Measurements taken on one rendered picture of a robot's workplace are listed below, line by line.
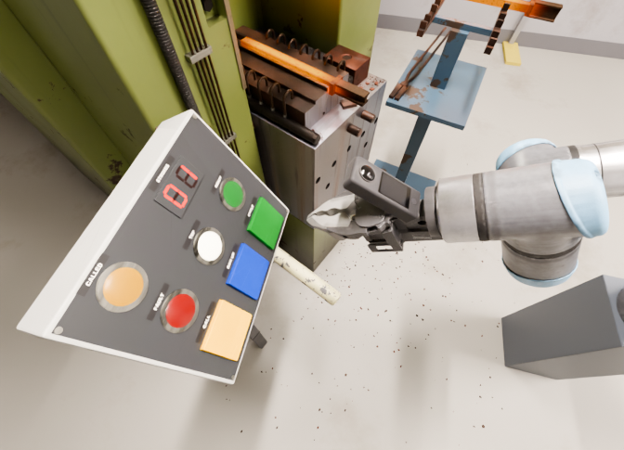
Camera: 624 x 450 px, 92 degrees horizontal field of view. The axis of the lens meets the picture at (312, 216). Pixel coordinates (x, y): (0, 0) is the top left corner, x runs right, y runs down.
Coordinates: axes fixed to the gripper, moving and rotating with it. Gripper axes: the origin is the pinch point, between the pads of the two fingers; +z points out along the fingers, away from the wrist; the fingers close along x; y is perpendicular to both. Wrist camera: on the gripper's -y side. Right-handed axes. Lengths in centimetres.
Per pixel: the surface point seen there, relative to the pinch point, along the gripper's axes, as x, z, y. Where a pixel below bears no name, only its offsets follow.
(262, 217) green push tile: 0.0, 10.3, -1.2
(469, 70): 102, -22, 49
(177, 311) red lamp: -20.3, 10.6, -9.3
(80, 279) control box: -21.0, 11.2, -21.5
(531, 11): 97, -42, 31
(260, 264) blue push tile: -7.9, 10.3, 2.3
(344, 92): 44.3, 5.0, 5.8
